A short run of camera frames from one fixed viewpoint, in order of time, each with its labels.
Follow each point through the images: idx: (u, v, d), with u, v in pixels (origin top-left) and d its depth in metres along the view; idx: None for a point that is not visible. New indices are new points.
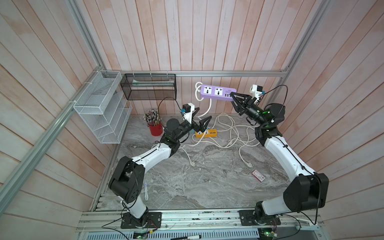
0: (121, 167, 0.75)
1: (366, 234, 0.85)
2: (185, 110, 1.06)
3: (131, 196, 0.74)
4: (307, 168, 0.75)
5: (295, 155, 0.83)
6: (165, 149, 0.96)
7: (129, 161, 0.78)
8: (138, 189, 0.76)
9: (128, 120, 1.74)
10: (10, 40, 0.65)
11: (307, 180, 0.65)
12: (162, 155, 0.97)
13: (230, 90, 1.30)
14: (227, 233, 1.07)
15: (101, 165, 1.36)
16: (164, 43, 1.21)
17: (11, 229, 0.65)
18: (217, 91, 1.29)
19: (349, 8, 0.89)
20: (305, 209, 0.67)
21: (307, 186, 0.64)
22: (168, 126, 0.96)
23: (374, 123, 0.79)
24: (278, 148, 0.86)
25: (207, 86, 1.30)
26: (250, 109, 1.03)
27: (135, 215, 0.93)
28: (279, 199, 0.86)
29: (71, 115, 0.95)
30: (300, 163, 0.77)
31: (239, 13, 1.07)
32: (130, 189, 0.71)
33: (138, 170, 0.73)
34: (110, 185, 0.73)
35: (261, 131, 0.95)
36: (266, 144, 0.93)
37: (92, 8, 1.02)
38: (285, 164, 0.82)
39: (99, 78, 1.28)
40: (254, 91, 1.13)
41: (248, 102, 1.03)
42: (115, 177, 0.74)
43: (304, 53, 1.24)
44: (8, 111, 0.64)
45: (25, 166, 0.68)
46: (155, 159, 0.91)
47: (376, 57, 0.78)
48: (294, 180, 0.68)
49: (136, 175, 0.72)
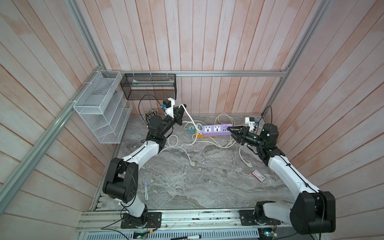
0: (113, 170, 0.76)
1: (367, 234, 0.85)
2: (166, 105, 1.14)
3: (129, 195, 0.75)
4: (310, 185, 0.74)
5: (299, 173, 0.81)
6: (153, 145, 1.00)
7: (120, 161, 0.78)
8: (136, 186, 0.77)
9: (128, 120, 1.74)
10: (9, 40, 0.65)
11: (312, 197, 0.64)
12: (152, 151, 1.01)
13: (227, 125, 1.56)
14: (227, 233, 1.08)
15: (101, 165, 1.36)
16: (164, 43, 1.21)
17: (11, 228, 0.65)
18: (215, 128, 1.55)
19: (349, 8, 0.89)
20: (312, 232, 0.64)
21: (312, 203, 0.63)
22: (152, 123, 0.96)
23: (374, 123, 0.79)
24: (281, 167, 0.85)
25: (208, 126, 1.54)
26: (246, 136, 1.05)
27: (135, 214, 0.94)
28: (283, 210, 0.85)
29: (71, 115, 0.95)
30: (304, 180, 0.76)
31: (240, 13, 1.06)
32: (128, 188, 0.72)
33: (131, 168, 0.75)
34: (105, 189, 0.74)
35: (263, 151, 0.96)
36: (269, 164, 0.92)
37: (92, 8, 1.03)
38: (289, 182, 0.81)
39: (99, 78, 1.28)
40: (247, 122, 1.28)
41: (242, 132, 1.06)
42: (109, 180, 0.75)
43: (304, 53, 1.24)
44: (8, 111, 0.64)
45: (25, 165, 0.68)
46: (146, 155, 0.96)
47: (375, 57, 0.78)
48: (298, 198, 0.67)
49: (131, 173, 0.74)
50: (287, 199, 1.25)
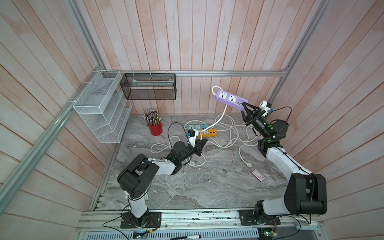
0: (137, 161, 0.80)
1: (367, 234, 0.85)
2: (191, 134, 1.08)
3: (136, 193, 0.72)
4: (304, 169, 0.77)
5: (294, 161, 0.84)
6: (172, 164, 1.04)
7: (145, 159, 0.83)
8: (146, 187, 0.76)
9: (128, 120, 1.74)
10: (10, 40, 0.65)
11: (304, 177, 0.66)
12: (169, 169, 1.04)
13: (243, 100, 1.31)
14: (227, 233, 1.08)
15: (101, 165, 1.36)
16: (164, 43, 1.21)
17: (11, 228, 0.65)
18: (231, 98, 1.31)
19: (349, 8, 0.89)
20: (304, 212, 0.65)
21: (303, 182, 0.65)
22: (176, 147, 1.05)
23: (374, 123, 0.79)
24: (277, 155, 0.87)
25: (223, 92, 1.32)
26: (258, 120, 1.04)
27: (136, 214, 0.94)
28: (281, 201, 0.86)
29: (71, 115, 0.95)
30: (297, 165, 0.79)
31: (240, 13, 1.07)
32: (141, 183, 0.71)
33: (154, 168, 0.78)
34: (121, 177, 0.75)
35: (263, 142, 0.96)
36: (267, 155, 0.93)
37: (92, 8, 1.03)
38: (284, 168, 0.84)
39: (99, 78, 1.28)
40: (263, 107, 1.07)
41: (257, 113, 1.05)
42: (128, 170, 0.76)
43: (304, 53, 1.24)
44: (8, 111, 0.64)
45: (25, 165, 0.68)
46: (163, 169, 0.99)
47: (376, 57, 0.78)
48: (291, 179, 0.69)
49: (152, 171, 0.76)
50: None
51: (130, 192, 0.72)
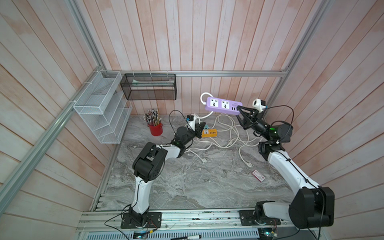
0: (147, 149, 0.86)
1: (368, 234, 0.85)
2: (189, 118, 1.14)
3: (152, 175, 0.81)
4: (310, 181, 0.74)
5: (299, 169, 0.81)
6: (177, 148, 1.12)
7: (153, 145, 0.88)
8: (159, 168, 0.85)
9: (128, 120, 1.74)
10: (10, 40, 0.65)
11: (312, 193, 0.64)
12: (174, 153, 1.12)
13: (237, 104, 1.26)
14: (227, 233, 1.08)
15: (101, 165, 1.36)
16: (164, 43, 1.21)
17: (11, 229, 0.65)
18: (223, 104, 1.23)
19: (349, 8, 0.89)
20: (311, 226, 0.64)
21: (312, 199, 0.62)
22: (179, 131, 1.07)
23: (374, 123, 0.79)
24: (281, 163, 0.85)
25: (214, 99, 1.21)
26: (258, 124, 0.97)
27: (138, 209, 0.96)
28: (282, 206, 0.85)
29: (71, 115, 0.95)
30: (304, 176, 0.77)
31: (240, 13, 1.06)
32: (155, 167, 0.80)
33: (163, 152, 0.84)
34: (135, 165, 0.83)
35: (264, 144, 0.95)
36: (269, 159, 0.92)
37: (92, 8, 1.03)
38: (288, 177, 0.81)
39: (99, 78, 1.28)
40: (258, 105, 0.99)
41: (256, 116, 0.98)
42: (140, 156, 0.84)
43: (304, 53, 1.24)
44: (8, 111, 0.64)
45: (25, 165, 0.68)
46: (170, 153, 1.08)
47: (376, 57, 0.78)
48: (298, 193, 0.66)
49: (161, 156, 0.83)
50: (288, 199, 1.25)
51: (145, 175, 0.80)
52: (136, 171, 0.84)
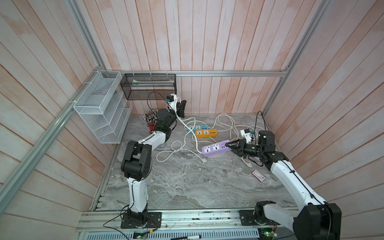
0: (130, 150, 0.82)
1: (368, 234, 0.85)
2: (170, 99, 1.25)
3: (144, 173, 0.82)
4: (316, 196, 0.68)
5: (304, 182, 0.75)
6: (162, 133, 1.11)
7: (135, 143, 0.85)
8: (149, 165, 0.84)
9: (128, 120, 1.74)
10: (10, 40, 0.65)
11: (318, 210, 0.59)
12: (160, 140, 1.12)
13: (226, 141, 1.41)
14: (227, 233, 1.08)
15: (101, 165, 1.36)
16: (164, 43, 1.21)
17: (11, 229, 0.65)
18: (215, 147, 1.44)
19: (349, 8, 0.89)
20: None
21: (318, 217, 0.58)
22: (160, 115, 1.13)
23: (374, 123, 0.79)
24: (284, 174, 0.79)
25: (207, 146, 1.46)
26: (247, 149, 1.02)
27: (137, 208, 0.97)
28: (282, 212, 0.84)
29: (71, 115, 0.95)
30: (309, 190, 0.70)
31: (239, 13, 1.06)
32: (143, 165, 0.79)
33: (147, 148, 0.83)
34: (123, 167, 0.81)
35: (265, 154, 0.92)
36: (272, 169, 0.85)
37: (92, 8, 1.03)
38: (292, 190, 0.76)
39: (98, 78, 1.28)
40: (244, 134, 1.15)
41: (240, 145, 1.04)
42: (126, 159, 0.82)
43: (303, 53, 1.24)
44: (8, 111, 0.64)
45: (25, 165, 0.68)
46: (156, 142, 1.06)
47: (376, 57, 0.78)
48: (303, 210, 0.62)
49: (146, 153, 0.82)
50: (288, 199, 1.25)
51: (137, 174, 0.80)
52: (126, 173, 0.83)
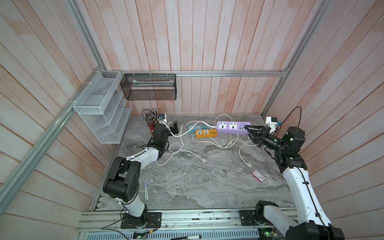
0: (115, 167, 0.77)
1: (368, 234, 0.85)
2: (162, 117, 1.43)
3: (130, 194, 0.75)
4: (322, 216, 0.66)
5: (314, 197, 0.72)
6: (154, 150, 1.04)
7: (122, 160, 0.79)
8: (136, 185, 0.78)
9: (128, 120, 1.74)
10: (10, 40, 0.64)
11: (317, 229, 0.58)
12: (152, 157, 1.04)
13: (244, 123, 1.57)
14: (227, 233, 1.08)
15: (102, 165, 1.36)
16: (164, 43, 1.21)
17: (11, 229, 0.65)
18: (231, 125, 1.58)
19: (349, 8, 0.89)
20: None
21: (315, 236, 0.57)
22: (156, 128, 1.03)
23: (374, 123, 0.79)
24: (295, 182, 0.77)
25: (223, 122, 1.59)
26: (266, 139, 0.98)
27: (134, 214, 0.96)
28: (281, 215, 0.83)
29: (71, 116, 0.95)
30: (316, 208, 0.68)
31: (240, 13, 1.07)
32: (130, 185, 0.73)
33: (135, 165, 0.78)
34: (105, 188, 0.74)
35: (282, 156, 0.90)
36: (284, 172, 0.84)
37: (92, 8, 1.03)
38: (297, 200, 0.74)
39: (99, 78, 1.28)
40: (268, 122, 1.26)
41: (262, 132, 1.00)
42: (110, 178, 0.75)
43: (303, 53, 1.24)
44: (8, 111, 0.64)
45: (26, 165, 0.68)
46: (146, 159, 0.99)
47: (376, 57, 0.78)
48: (302, 223, 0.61)
49: (134, 170, 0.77)
50: (288, 199, 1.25)
51: (122, 196, 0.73)
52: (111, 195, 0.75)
